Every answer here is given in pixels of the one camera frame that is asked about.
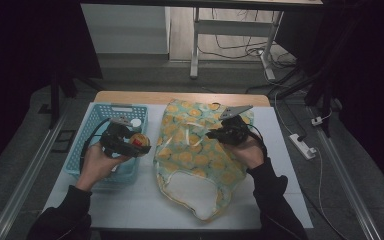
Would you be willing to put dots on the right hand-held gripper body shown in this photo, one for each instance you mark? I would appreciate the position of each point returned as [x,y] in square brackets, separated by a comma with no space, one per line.
[235,131]

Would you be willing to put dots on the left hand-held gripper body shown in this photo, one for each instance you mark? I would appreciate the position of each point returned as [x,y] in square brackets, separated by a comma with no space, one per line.
[115,140]

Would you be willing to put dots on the small white-lidded jar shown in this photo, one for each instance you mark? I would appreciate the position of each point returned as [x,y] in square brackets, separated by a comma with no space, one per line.
[136,122]

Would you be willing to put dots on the blue plastic basket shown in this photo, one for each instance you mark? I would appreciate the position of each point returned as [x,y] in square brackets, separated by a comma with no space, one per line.
[96,111]

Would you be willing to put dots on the orange fruit print bag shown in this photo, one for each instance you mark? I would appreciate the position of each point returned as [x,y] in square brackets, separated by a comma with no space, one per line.
[193,160]

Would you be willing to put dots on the person's right hand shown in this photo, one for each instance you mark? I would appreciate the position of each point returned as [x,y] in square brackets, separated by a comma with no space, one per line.
[248,151]

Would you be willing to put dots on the person's left hand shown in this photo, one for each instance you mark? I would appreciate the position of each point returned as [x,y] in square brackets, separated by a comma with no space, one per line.
[95,166]

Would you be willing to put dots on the wooden table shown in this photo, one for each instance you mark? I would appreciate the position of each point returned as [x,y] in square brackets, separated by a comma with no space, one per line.
[130,97]

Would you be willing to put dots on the black floor plate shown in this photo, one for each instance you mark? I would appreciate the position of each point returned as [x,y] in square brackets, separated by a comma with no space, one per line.
[64,141]

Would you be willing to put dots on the white table mat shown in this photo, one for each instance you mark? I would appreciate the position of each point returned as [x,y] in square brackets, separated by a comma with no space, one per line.
[130,206]

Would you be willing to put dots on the white power strip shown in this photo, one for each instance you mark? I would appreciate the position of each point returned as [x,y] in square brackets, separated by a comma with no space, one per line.
[301,146]

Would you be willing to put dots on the black stand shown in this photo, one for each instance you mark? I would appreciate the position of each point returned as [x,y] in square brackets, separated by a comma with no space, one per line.
[55,100]
[326,93]

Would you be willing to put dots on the small white adapter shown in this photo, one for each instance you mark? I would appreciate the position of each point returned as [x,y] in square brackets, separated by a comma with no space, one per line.
[316,121]

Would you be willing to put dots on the white-legged desk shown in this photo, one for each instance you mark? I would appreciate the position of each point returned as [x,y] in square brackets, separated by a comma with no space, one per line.
[233,28]

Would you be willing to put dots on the grey white cabinet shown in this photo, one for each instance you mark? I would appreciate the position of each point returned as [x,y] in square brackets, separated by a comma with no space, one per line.
[123,30]

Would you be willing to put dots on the aluminium rail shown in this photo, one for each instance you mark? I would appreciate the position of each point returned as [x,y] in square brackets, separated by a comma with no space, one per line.
[23,183]
[350,186]

